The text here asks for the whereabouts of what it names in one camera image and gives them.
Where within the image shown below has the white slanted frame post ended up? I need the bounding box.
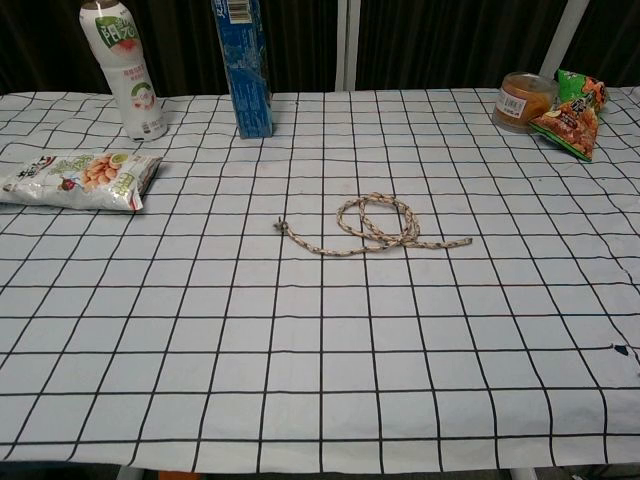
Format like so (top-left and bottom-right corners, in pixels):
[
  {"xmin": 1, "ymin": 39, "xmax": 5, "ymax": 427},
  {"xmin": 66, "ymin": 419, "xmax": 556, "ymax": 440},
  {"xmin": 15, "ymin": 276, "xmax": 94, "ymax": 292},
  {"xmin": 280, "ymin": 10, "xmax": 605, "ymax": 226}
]
[{"xmin": 537, "ymin": 0, "xmax": 591, "ymax": 81}]

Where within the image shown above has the tall blue carton box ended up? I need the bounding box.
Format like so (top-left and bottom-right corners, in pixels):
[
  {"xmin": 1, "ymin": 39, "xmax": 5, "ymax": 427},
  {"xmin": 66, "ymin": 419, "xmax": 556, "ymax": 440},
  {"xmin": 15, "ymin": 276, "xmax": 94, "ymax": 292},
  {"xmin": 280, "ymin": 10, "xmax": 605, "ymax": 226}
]
[{"xmin": 211, "ymin": 0, "xmax": 276, "ymax": 140}]

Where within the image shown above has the white peanut snack bag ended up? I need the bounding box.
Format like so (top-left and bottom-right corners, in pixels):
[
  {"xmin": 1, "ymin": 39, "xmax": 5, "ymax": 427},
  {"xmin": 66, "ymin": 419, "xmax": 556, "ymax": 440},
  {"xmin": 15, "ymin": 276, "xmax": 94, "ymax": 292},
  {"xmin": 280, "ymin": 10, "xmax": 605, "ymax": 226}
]
[{"xmin": 0, "ymin": 151, "xmax": 164, "ymax": 214}]

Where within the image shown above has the white black grid tablecloth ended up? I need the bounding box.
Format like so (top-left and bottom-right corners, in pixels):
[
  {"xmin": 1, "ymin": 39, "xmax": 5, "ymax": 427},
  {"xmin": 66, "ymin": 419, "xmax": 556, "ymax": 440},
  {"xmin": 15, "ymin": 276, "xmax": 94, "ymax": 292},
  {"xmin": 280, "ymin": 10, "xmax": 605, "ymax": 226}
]
[{"xmin": 0, "ymin": 86, "xmax": 640, "ymax": 464}]

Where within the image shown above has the clear round plastic container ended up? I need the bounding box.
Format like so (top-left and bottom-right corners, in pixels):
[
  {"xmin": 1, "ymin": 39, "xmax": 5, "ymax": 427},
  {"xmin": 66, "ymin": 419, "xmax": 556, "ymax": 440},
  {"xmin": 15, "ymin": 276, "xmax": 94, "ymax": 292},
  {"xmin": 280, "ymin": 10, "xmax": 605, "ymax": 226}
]
[{"xmin": 491, "ymin": 71, "xmax": 559, "ymax": 135}]

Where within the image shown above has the white vertical frame post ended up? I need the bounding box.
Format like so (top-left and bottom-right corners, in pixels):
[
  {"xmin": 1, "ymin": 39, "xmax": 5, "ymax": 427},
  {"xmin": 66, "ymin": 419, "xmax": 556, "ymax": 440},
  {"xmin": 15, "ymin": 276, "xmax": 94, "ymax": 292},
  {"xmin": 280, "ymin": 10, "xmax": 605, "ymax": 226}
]
[{"xmin": 334, "ymin": 0, "xmax": 362, "ymax": 92}]

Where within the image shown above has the green orange snack bag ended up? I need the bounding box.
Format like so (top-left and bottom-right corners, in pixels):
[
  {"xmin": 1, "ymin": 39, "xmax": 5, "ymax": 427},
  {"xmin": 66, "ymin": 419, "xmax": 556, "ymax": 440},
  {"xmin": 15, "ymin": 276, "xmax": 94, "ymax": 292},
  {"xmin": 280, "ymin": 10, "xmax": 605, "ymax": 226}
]
[{"xmin": 528, "ymin": 68, "xmax": 611, "ymax": 163}]

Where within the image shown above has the dark curtain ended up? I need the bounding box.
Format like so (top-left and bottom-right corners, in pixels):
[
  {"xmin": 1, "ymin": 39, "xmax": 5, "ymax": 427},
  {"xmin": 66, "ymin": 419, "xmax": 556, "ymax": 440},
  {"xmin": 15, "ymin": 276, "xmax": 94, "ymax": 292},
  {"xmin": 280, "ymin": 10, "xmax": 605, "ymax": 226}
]
[{"xmin": 0, "ymin": 0, "xmax": 640, "ymax": 96}]

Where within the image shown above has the white green drink bottle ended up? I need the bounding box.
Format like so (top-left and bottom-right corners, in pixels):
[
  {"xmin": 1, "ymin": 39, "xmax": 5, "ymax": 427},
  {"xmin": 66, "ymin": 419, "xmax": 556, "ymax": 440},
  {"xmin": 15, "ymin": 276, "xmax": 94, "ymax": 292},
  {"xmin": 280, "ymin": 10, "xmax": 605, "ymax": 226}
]
[{"xmin": 78, "ymin": 0, "xmax": 169, "ymax": 142}]

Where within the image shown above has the beige braided rope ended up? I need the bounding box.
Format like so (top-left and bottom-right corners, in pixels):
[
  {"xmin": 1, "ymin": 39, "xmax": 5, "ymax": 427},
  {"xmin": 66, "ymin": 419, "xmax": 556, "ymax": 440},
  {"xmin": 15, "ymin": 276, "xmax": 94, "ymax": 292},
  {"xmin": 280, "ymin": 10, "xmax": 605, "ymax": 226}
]
[{"xmin": 273, "ymin": 193, "xmax": 474, "ymax": 257}]

